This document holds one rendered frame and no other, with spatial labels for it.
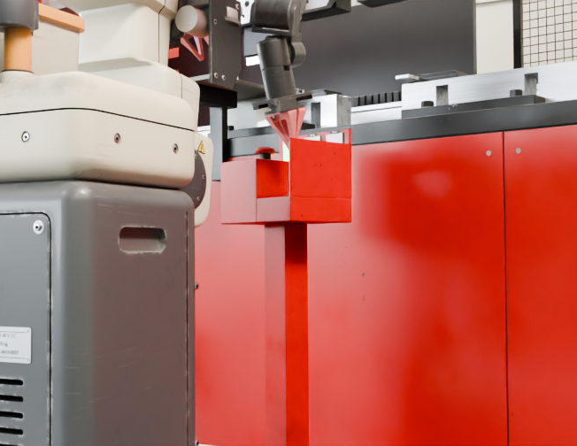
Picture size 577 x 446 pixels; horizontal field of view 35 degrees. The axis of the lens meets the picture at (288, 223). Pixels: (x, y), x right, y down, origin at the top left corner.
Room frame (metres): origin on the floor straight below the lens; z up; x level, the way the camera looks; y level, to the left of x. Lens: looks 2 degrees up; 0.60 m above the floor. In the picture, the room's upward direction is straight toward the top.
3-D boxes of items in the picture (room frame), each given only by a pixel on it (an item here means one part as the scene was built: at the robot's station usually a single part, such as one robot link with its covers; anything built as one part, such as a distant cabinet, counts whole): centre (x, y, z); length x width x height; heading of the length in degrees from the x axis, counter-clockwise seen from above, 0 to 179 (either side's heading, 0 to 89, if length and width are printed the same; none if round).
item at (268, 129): (2.22, 0.07, 0.89); 0.30 x 0.05 x 0.03; 51
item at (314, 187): (1.77, 0.01, 0.75); 0.20 x 0.16 x 0.18; 43
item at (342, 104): (2.26, 0.02, 0.92); 0.39 x 0.06 x 0.10; 51
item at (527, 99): (1.87, -0.37, 0.89); 0.30 x 0.05 x 0.03; 51
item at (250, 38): (2.29, 0.06, 1.13); 0.10 x 0.02 x 0.10; 51
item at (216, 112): (2.14, 0.18, 0.88); 0.14 x 0.04 x 0.22; 141
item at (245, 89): (2.17, 0.16, 1.00); 0.26 x 0.18 x 0.01; 141
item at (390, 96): (2.47, -0.35, 1.02); 0.37 x 0.06 x 0.04; 51
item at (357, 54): (2.84, -0.07, 1.12); 1.13 x 0.02 x 0.44; 51
